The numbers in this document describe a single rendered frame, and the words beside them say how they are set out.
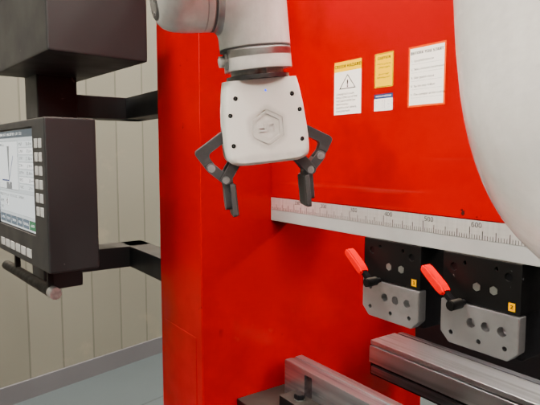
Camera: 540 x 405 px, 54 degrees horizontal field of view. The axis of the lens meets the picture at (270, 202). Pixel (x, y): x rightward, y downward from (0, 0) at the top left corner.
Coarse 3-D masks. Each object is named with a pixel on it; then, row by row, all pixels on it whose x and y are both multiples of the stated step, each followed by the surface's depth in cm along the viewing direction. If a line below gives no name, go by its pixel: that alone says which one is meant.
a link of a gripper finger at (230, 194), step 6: (210, 168) 62; (216, 168) 63; (216, 174) 63; (222, 174) 63; (228, 186) 63; (234, 186) 63; (228, 192) 64; (234, 192) 63; (228, 198) 64; (234, 198) 63; (228, 204) 64; (234, 204) 63; (234, 210) 63; (234, 216) 63
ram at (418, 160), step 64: (320, 0) 120; (384, 0) 105; (448, 0) 93; (320, 64) 122; (448, 64) 94; (320, 128) 123; (384, 128) 107; (448, 128) 94; (320, 192) 124; (384, 192) 107; (448, 192) 95; (512, 256) 86
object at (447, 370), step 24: (384, 336) 154; (408, 336) 154; (384, 360) 147; (408, 360) 140; (432, 360) 136; (456, 360) 136; (480, 360) 136; (408, 384) 141; (432, 384) 134; (456, 384) 128; (480, 384) 123; (504, 384) 122; (528, 384) 122
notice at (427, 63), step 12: (420, 48) 98; (432, 48) 96; (444, 48) 94; (408, 60) 101; (420, 60) 98; (432, 60) 96; (444, 60) 94; (408, 72) 101; (420, 72) 98; (432, 72) 96; (444, 72) 94; (408, 84) 101; (420, 84) 99; (432, 84) 96; (444, 84) 94; (408, 96) 101; (420, 96) 99; (432, 96) 97; (444, 96) 94
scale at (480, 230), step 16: (272, 208) 140; (288, 208) 134; (304, 208) 129; (320, 208) 124; (336, 208) 120; (352, 208) 115; (368, 208) 111; (384, 224) 108; (400, 224) 104; (416, 224) 101; (432, 224) 98; (448, 224) 95; (464, 224) 92; (480, 224) 90; (496, 224) 88; (496, 240) 88; (512, 240) 85
